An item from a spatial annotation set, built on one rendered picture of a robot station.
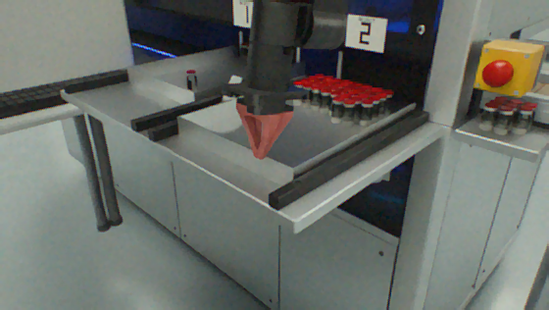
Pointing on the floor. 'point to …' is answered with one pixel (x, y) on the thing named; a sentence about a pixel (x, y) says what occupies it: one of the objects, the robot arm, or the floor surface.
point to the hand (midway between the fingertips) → (259, 152)
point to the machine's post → (466, 43)
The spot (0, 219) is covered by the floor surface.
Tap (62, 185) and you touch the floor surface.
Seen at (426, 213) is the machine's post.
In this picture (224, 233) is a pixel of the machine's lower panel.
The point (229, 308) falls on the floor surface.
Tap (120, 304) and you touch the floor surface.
